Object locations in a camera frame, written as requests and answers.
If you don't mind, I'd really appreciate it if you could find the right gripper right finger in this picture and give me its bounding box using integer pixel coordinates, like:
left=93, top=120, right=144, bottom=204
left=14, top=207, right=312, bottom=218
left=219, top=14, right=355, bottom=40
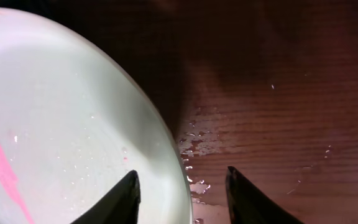
left=225, top=166, right=303, bottom=224

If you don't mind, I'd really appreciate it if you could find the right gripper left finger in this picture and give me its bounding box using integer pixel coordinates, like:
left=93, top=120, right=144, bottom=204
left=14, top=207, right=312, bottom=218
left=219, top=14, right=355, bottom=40
left=72, top=170, right=141, bottom=224

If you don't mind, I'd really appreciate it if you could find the mint plate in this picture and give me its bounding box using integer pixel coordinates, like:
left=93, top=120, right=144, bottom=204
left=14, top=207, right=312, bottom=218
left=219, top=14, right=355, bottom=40
left=0, top=8, right=193, bottom=223

